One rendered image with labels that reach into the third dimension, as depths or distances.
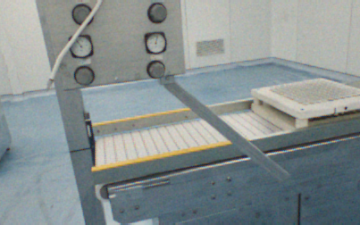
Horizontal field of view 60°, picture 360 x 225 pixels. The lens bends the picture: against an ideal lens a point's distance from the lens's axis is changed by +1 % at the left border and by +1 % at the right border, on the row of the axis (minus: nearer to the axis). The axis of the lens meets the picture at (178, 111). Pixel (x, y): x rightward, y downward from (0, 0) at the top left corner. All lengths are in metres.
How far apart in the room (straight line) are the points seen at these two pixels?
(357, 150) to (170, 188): 0.48
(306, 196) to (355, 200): 0.17
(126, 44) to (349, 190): 0.75
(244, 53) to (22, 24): 3.94
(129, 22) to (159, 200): 0.38
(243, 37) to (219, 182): 5.67
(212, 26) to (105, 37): 5.53
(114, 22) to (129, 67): 0.08
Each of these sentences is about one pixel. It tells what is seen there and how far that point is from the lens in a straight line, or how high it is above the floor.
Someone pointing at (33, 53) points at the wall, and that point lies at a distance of 5.76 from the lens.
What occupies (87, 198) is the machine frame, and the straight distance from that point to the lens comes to 1.02.
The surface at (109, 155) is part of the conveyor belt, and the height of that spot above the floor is 0.91.
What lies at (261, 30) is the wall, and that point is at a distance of 6.49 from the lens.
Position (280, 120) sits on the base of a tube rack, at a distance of 0.86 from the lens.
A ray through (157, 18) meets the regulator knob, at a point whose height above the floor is 1.23.
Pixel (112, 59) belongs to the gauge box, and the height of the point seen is 1.17.
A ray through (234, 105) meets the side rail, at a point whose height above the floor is 0.94.
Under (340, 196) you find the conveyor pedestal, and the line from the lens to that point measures 1.02.
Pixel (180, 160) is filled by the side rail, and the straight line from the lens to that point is 0.67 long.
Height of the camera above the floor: 1.25
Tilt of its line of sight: 19 degrees down
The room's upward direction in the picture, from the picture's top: 5 degrees counter-clockwise
